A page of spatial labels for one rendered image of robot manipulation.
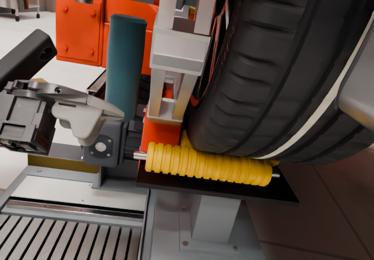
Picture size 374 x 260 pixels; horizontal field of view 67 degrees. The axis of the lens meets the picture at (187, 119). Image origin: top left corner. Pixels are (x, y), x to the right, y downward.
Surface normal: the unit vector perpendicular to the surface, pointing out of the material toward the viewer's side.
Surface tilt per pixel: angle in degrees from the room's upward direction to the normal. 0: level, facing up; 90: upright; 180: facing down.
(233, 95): 112
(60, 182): 0
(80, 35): 90
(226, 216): 90
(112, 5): 90
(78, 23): 90
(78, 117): 45
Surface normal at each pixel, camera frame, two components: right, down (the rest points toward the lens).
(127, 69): 0.36, 0.45
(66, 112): 0.20, -0.35
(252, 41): -0.38, 0.50
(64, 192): 0.18, -0.90
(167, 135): 0.04, 0.40
